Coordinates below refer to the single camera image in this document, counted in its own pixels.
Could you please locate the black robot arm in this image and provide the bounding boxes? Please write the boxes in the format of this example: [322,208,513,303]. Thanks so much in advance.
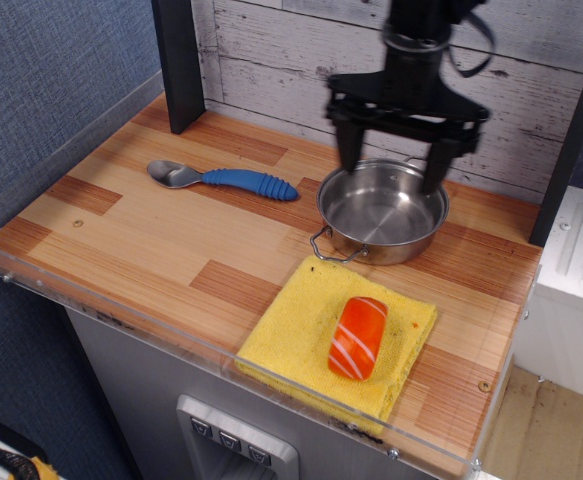
[326,1,495,195]

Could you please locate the white ribbed side unit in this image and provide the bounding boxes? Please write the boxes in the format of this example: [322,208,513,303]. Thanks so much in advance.
[512,187,583,395]

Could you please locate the orange salmon sushi toy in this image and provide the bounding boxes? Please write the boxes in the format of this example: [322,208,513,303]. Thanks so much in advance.
[328,296,388,381]

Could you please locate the grey cabinet button panel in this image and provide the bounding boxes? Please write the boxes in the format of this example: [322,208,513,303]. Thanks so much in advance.
[176,394,300,479]

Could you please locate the black frame post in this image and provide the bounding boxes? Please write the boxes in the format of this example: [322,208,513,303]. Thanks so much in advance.
[528,87,583,247]
[151,0,206,134]

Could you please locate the blue handled metal spoon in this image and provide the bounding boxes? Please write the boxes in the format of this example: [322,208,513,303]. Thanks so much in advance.
[147,160,300,201]

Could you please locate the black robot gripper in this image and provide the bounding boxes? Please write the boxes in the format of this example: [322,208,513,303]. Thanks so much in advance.
[326,34,489,195]

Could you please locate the yellow cloth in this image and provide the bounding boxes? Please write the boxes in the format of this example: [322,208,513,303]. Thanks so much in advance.
[235,257,437,437]

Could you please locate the clear acrylic table guard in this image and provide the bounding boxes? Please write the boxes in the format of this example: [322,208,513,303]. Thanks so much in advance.
[0,89,540,479]

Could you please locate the black left frame post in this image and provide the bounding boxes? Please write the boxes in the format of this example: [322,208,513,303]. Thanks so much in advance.
[151,0,206,134]

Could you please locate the black right frame post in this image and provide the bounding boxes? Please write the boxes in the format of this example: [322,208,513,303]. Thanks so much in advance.
[528,87,583,247]

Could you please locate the stainless steel pot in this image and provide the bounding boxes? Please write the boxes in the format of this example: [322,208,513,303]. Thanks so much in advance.
[310,159,450,265]

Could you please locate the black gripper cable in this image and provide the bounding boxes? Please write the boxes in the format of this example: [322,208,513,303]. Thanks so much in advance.
[445,12,497,80]

